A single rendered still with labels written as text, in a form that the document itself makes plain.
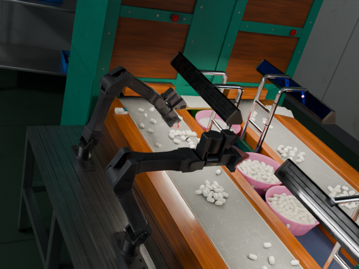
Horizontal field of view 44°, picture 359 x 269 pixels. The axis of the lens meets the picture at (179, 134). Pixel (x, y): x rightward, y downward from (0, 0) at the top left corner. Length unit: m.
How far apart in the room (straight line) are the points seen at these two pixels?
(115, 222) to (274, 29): 1.61
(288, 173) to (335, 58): 3.44
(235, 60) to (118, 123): 0.91
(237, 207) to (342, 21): 3.34
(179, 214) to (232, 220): 0.24
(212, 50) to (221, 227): 1.21
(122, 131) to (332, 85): 3.19
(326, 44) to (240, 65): 2.36
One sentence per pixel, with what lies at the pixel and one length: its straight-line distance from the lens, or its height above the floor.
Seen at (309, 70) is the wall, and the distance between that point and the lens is 5.24.
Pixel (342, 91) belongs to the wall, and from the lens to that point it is 4.91.
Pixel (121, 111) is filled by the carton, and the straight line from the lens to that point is 2.34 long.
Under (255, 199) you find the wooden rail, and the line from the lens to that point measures 2.01.
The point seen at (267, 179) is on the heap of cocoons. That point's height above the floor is 0.74.
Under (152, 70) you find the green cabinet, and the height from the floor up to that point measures 0.92.
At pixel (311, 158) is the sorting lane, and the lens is 2.60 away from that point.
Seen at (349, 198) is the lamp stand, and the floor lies 1.12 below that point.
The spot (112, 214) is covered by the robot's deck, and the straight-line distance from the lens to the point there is 1.84.
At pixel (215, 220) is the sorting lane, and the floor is 0.74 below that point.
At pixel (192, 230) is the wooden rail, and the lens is 1.72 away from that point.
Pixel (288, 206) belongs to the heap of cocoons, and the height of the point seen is 0.74.
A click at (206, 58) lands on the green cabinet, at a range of 2.68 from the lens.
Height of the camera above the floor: 1.86
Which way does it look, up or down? 28 degrees down
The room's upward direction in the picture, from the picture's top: 16 degrees clockwise
